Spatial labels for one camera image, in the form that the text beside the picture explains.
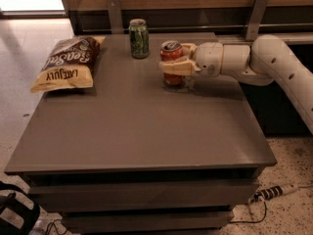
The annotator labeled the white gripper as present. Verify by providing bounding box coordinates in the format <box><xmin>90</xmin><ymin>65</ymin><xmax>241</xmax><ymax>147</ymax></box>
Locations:
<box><xmin>158</xmin><ymin>42</ymin><xmax>223</xmax><ymax>77</ymax></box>

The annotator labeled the red coke can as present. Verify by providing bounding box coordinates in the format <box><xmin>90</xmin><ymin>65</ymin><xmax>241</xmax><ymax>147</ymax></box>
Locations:
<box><xmin>160</xmin><ymin>40</ymin><xmax>183</xmax><ymax>86</ymax></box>

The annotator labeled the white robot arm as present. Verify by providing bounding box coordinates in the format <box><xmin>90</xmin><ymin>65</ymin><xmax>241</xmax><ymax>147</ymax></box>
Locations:
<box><xmin>159</xmin><ymin>34</ymin><xmax>313</xmax><ymax>132</ymax></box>

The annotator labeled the green soda can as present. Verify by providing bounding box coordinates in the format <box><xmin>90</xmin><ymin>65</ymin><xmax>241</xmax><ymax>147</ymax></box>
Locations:
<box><xmin>129</xmin><ymin>19</ymin><xmax>150</xmax><ymax>59</ymax></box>

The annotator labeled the wooden counter panel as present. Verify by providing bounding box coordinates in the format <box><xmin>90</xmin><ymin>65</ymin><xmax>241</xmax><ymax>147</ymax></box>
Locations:
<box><xmin>62</xmin><ymin>0</ymin><xmax>313</xmax><ymax>34</ymax></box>

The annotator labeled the grey drawer cabinet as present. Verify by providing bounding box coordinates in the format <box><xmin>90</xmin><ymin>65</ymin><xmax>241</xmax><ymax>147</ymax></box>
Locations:
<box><xmin>6</xmin><ymin>34</ymin><xmax>276</xmax><ymax>235</ymax></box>

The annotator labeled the brown yellow chip bag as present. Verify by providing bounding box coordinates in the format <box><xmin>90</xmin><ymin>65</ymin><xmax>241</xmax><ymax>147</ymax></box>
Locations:
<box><xmin>30</xmin><ymin>35</ymin><xmax>106</xmax><ymax>93</ymax></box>

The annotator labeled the white power strip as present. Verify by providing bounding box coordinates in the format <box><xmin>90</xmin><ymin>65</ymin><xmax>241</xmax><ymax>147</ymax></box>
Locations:
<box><xmin>248</xmin><ymin>184</ymin><xmax>298</xmax><ymax>204</ymax></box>

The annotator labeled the left metal bracket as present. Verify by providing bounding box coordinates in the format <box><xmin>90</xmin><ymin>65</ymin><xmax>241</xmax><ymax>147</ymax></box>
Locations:
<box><xmin>107</xmin><ymin>0</ymin><xmax>124</xmax><ymax>34</ymax></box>

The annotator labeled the metal bracket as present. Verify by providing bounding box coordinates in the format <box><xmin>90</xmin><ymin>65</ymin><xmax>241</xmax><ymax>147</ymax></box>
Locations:
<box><xmin>107</xmin><ymin>0</ymin><xmax>124</xmax><ymax>34</ymax></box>
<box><xmin>245</xmin><ymin>0</ymin><xmax>269</xmax><ymax>41</ymax></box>

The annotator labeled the right metal bracket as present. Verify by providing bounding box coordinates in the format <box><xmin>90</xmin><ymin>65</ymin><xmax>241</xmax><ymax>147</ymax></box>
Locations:
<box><xmin>245</xmin><ymin>0</ymin><xmax>269</xmax><ymax>41</ymax></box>

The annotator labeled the black cable on floor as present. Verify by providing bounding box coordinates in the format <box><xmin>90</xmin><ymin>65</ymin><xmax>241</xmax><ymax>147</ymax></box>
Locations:
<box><xmin>229</xmin><ymin>201</ymin><xmax>268</xmax><ymax>224</ymax></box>

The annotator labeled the black bag with straps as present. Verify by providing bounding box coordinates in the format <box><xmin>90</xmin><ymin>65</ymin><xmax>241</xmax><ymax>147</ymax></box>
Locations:
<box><xmin>0</xmin><ymin>181</ymin><xmax>40</xmax><ymax>235</ymax></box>

